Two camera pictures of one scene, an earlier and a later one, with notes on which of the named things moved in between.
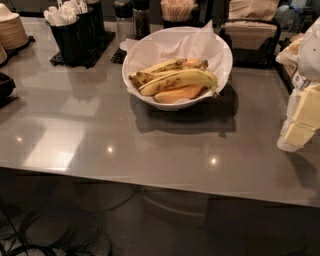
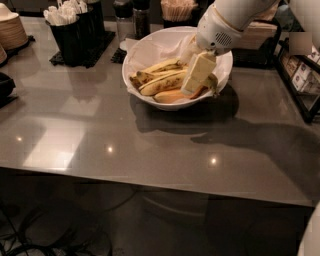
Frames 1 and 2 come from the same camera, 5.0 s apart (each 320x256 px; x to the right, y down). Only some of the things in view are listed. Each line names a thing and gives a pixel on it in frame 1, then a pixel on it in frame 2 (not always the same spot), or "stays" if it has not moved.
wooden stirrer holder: [178, 13] stays
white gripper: [310, 56] to [213, 34]
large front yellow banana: [190, 77] stays
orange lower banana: [183, 94] stays
